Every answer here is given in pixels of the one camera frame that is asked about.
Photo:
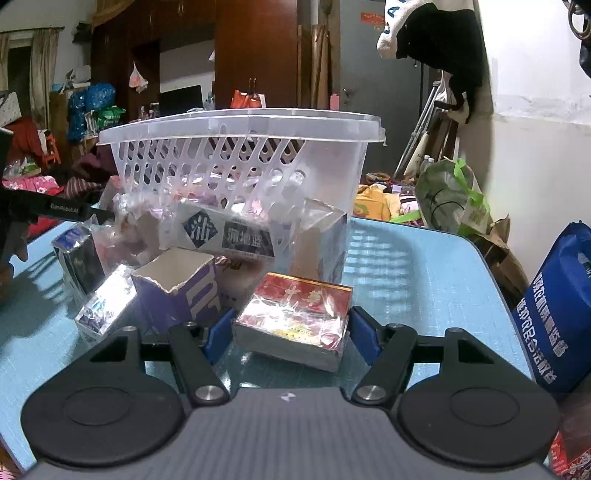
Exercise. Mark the hanging black and white garment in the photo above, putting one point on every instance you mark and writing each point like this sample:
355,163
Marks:
438,41

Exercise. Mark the black monitor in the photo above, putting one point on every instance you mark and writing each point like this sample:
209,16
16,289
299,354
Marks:
181,99

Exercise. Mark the red clothing pile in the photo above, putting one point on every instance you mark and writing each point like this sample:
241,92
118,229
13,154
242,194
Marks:
32,143

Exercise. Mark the beige curtain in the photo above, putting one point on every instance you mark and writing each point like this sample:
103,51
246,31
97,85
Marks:
42,69

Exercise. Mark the red cigarette box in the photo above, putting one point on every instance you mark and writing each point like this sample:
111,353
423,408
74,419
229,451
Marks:
291,318

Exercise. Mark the metal crutches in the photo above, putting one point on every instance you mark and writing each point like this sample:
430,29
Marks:
418,129

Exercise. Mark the black box with blue end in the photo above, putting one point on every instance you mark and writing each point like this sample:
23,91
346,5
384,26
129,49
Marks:
78,261

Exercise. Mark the blue printed bag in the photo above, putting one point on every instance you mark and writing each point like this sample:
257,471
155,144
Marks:
558,304

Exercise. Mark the clear plastic basket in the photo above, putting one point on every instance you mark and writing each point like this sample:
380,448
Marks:
258,152

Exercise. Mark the torn purple box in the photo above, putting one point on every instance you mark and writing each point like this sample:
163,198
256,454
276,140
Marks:
180,290

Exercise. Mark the dark wooden wardrobe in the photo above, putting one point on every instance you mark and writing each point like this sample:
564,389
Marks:
258,50

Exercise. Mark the pink floral cloth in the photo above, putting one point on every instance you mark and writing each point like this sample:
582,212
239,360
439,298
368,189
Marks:
32,184

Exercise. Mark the blue plastic bag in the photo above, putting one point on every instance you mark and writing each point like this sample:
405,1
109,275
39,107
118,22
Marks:
92,99

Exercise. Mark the green printed bag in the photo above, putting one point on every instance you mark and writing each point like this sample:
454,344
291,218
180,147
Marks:
107,117

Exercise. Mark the hanging pink white plastic bag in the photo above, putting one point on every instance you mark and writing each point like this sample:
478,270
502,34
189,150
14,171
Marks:
137,78

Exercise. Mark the crumpled clear plastic wrapper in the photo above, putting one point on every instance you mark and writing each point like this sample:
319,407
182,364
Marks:
134,226

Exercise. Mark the red printed packet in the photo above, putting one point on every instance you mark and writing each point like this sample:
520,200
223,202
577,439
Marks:
572,457

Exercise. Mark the person's left hand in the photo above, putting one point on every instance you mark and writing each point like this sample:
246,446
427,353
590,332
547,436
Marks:
14,258

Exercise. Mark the silver blue wrapped box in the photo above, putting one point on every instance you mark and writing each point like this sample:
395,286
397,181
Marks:
104,304

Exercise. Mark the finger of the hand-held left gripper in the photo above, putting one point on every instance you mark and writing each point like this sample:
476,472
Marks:
69,206

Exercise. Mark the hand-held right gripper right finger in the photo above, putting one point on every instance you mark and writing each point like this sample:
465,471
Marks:
365,331

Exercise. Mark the white blue printed carton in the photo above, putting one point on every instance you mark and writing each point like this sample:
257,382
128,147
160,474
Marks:
240,233

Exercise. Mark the yellow cloth bag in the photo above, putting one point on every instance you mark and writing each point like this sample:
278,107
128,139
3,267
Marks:
371,203

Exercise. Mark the green and white plastic bag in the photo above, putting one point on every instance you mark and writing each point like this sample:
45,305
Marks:
450,196

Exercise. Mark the brown paper bag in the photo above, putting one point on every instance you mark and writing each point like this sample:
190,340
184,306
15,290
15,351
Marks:
501,263

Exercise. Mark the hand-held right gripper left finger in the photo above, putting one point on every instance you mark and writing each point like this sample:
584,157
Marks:
220,331

